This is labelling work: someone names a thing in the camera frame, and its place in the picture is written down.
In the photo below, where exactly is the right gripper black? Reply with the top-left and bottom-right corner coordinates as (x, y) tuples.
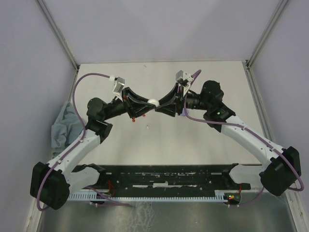
(155, 82), (211, 117)

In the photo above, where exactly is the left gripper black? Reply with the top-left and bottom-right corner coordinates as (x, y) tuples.
(103, 87), (156, 121)

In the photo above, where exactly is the white earbud charging case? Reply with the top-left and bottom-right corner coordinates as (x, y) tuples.
(147, 99), (160, 107)

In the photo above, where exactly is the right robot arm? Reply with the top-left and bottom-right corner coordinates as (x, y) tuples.
(150, 80), (304, 196)

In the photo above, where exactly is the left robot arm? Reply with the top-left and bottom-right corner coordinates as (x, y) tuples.
(30, 87), (159, 211)

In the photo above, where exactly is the blue cloth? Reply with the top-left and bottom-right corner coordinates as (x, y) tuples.
(51, 101), (83, 157)

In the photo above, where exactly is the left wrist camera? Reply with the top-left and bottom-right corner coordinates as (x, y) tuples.
(109, 75), (125, 101)

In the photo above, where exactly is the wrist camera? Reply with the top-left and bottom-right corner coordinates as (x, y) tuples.
(109, 75), (125, 101)
(176, 70), (194, 95)

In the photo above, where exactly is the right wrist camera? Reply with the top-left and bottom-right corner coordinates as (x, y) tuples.
(176, 70), (194, 95)

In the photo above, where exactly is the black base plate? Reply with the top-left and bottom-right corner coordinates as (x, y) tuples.
(92, 164), (251, 198)

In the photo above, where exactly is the left aluminium frame post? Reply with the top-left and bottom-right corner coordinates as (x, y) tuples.
(35, 0), (79, 70)

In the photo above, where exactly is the aluminium frame post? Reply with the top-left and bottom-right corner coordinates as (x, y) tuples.
(246, 0), (291, 70)
(35, 0), (79, 70)

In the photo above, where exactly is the light blue cable duct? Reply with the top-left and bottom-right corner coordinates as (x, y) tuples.
(66, 189), (229, 202)

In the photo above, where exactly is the right aluminium frame post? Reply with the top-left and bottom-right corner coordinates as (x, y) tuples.
(246, 0), (291, 70)

